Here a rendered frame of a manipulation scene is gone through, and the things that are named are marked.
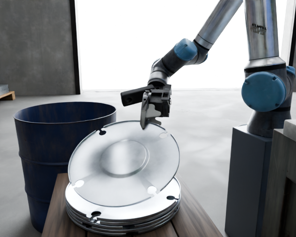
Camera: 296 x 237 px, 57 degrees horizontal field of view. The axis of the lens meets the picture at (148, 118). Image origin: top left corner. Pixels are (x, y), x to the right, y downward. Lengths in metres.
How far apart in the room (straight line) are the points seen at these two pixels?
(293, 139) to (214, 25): 0.71
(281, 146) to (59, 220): 0.50
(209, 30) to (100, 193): 0.68
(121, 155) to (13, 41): 4.36
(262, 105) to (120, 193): 0.46
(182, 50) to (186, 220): 0.54
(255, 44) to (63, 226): 0.68
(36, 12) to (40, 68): 0.86
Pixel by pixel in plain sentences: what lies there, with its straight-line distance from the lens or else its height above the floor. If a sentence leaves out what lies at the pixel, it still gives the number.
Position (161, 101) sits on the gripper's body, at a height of 0.58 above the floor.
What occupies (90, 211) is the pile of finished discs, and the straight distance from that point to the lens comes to 0.65.
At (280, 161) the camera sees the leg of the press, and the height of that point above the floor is 0.58.
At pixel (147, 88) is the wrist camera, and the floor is 0.61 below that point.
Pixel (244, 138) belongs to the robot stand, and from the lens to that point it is 1.02.
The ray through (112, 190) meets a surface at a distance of 0.66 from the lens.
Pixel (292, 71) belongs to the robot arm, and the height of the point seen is 0.66.
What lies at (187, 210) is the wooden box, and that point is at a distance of 0.71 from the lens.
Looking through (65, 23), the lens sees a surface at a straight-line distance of 4.76.
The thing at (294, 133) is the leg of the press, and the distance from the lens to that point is 0.39.
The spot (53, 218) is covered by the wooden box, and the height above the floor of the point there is 0.35.
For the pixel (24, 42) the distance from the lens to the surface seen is 4.91.
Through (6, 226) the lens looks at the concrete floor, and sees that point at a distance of 1.39.
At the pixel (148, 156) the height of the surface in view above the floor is 0.47.
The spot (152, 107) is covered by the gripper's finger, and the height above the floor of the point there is 0.56.
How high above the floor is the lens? 0.73
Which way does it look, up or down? 14 degrees down
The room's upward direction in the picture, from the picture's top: straight up
